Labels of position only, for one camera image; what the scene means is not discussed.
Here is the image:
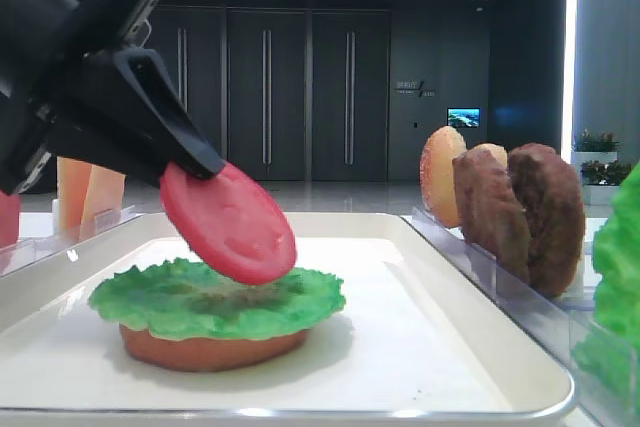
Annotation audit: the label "green lettuce leaf in holder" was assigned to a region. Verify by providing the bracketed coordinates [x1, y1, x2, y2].
[573, 167, 639, 410]

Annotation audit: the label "potted flower plants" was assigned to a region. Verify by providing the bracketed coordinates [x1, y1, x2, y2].
[571, 129, 632, 206]

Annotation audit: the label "orange cheese slice inner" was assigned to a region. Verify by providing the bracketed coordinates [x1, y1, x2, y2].
[82, 165, 126, 224]

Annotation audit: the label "clear long left divider strip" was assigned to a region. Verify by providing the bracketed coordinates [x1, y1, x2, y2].
[1, 206, 141, 276]

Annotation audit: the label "white rectangular metal tray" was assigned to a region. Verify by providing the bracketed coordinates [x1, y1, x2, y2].
[1, 213, 577, 426]

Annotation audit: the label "brown meat patty inner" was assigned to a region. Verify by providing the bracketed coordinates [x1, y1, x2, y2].
[452, 147, 531, 283]

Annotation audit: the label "orange cheese slice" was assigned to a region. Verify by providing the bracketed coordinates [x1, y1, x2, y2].
[82, 165, 126, 224]
[57, 157, 92, 231]

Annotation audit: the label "small wall display screen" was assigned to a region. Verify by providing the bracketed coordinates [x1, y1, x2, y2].
[447, 108, 481, 128]

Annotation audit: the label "bread bun slice under lettuce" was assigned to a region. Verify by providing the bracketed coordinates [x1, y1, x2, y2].
[119, 324, 309, 372]

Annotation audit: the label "brown meat patty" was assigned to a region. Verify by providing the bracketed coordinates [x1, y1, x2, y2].
[452, 147, 531, 283]
[508, 143, 586, 298]

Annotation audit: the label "brown meat patty outer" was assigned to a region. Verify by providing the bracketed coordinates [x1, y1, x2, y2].
[508, 143, 586, 298]

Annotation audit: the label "green lettuce leaf on tray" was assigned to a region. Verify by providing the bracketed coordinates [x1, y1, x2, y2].
[88, 257, 346, 341]

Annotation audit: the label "red tomato slice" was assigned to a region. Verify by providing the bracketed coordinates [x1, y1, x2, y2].
[0, 192, 21, 248]
[160, 163, 297, 285]

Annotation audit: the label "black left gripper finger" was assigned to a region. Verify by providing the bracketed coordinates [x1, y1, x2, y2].
[49, 48, 224, 186]

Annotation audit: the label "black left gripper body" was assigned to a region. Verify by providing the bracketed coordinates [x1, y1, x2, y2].
[1, 0, 158, 194]

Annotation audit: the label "orange cheese slice outer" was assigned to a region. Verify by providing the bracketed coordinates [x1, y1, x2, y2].
[57, 157, 92, 231]

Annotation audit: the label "bread bun slice far outer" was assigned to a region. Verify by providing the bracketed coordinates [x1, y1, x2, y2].
[472, 143, 508, 169]

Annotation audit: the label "clear long right divider strip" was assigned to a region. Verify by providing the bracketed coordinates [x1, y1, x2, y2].
[405, 208, 639, 426]

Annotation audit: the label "clear long divider strip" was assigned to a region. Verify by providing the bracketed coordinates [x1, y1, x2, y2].
[1, 206, 141, 276]
[405, 208, 639, 426]

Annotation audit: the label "bread bun slice far inner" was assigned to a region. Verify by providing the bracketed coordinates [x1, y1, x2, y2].
[419, 126, 467, 228]

